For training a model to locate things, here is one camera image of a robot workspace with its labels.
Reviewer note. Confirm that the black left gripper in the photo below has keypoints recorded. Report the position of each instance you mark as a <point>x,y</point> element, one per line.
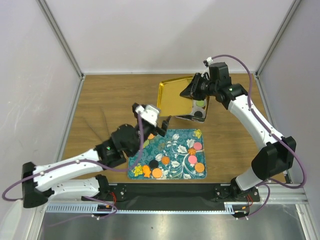
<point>161,131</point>

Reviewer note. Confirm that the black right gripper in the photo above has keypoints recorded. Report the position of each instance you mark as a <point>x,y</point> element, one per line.
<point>192,90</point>

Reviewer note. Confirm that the green sandwich cookie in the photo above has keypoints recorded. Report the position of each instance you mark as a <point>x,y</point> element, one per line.
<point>200,103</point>
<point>146,143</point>

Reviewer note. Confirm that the gold cookie tin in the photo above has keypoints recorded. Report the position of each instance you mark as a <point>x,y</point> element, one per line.
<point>188,117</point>

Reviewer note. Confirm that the gold tin lid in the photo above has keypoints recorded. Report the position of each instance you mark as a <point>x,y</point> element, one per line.
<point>169,100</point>

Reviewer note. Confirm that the black sandwich cookie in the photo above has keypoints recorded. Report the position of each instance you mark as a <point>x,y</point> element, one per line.
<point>153,164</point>
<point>198,114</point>

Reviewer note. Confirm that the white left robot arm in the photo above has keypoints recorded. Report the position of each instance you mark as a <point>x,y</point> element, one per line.
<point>42,183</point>

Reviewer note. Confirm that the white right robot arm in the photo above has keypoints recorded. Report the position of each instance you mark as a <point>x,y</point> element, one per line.
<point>276,152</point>

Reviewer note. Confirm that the white paper cup back right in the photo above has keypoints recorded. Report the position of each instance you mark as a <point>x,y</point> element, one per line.
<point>195,106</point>

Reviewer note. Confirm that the white paper cup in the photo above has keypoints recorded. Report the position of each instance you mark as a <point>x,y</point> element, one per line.
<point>195,106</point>
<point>198,109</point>

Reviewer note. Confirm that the orange dotted cookie top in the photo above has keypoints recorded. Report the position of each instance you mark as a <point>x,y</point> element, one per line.
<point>151,136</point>

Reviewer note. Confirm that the orange dotted cookie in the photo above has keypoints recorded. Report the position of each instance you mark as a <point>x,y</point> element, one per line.
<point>199,167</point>
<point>157,173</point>
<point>151,136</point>

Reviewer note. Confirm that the white paper cup front right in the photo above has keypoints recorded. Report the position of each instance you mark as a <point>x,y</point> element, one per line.
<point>198,109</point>

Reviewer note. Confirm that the teal floral tray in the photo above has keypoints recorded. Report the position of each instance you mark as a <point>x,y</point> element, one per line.
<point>175,145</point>

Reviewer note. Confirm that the orange swirl cookie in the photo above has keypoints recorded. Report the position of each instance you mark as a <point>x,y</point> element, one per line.
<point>165,160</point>

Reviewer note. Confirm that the orange flower cookie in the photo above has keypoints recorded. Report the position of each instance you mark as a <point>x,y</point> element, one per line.
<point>192,151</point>

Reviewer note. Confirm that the pink sandwich cookie upper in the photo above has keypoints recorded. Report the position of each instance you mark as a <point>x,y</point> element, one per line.
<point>197,146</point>

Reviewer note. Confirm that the pink sandwich cookie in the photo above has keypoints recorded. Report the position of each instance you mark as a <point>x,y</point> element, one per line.
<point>192,159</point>
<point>197,146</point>

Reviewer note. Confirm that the pink sandwich cookie lower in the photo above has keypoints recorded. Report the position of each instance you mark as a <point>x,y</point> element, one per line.
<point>192,159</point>

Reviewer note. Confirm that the orange fish cookie bottom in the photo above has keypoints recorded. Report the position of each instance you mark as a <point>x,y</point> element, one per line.
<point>146,171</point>

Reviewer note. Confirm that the orange dotted cookie bottom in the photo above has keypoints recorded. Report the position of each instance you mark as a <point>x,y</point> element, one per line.
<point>157,173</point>

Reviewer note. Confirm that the orange dotted cookie right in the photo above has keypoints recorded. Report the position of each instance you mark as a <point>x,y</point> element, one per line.
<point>199,167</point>

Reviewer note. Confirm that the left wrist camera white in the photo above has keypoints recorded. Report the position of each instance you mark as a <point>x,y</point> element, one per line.
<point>147,112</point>

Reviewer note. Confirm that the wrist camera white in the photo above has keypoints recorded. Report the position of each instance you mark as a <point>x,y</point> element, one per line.
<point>147,112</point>
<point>206,63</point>

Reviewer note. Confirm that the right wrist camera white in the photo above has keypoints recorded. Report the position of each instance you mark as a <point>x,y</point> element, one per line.
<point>206,63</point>

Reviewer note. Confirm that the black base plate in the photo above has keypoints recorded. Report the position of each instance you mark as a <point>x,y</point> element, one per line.
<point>174,197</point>

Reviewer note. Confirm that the white cable duct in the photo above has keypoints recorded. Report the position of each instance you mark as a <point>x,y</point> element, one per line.
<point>97,208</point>

